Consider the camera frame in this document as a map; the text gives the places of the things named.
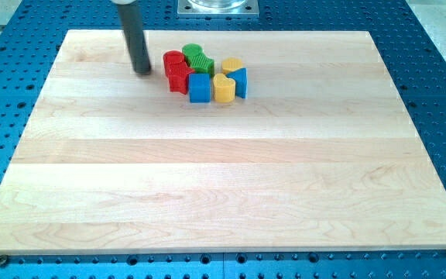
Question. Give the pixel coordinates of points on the red star block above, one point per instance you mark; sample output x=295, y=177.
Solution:
x=178, y=77

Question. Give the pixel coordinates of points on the blue cube block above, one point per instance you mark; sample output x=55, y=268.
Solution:
x=199, y=88

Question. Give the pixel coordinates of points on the yellow heart block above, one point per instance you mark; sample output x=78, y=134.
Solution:
x=224, y=88

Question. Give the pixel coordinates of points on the green cylinder block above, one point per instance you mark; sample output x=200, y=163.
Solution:
x=190, y=51

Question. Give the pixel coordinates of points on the light wooden board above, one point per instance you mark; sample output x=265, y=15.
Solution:
x=321, y=155

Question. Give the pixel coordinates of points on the yellow hexagon block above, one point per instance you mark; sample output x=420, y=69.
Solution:
x=231, y=64

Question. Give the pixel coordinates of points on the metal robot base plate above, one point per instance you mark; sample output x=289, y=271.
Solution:
x=217, y=8

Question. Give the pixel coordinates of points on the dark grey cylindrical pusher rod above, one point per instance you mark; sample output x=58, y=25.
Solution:
x=130, y=17

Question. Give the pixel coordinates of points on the blue perforated metal base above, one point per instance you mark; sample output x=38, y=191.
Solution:
x=411, y=39

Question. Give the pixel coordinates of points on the red cylinder block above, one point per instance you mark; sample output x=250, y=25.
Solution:
x=172, y=57

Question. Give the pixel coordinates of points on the blue triangle block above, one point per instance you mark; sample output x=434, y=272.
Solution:
x=241, y=82

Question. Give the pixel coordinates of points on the green star block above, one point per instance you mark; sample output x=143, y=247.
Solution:
x=202, y=64

